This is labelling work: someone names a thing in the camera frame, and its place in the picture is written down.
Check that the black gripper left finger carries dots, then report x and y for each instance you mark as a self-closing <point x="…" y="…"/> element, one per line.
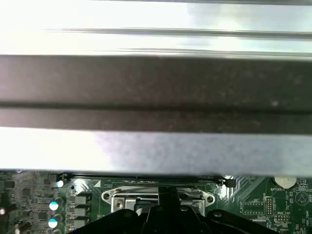
<point x="156" y="224"/>

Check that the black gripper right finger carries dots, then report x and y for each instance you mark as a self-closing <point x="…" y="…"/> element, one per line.
<point x="187" y="224"/>

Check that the CPU socket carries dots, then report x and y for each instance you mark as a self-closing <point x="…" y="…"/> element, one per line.
<point x="126" y="203"/>

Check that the black RAM slot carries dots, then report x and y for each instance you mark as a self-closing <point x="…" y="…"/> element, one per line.
<point x="229" y="183"/>

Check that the green motherboard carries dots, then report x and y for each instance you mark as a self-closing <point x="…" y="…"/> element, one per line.
<point x="256" y="195"/>

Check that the silver blue capacitor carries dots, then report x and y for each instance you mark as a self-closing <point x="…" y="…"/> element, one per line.
<point x="59" y="183"/>
<point x="53" y="206"/>
<point x="52" y="223"/>

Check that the silver coin cell battery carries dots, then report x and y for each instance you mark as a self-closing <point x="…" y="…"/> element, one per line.
<point x="285" y="181"/>

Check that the black PC case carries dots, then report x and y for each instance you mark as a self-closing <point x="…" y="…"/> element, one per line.
<point x="146" y="85"/>

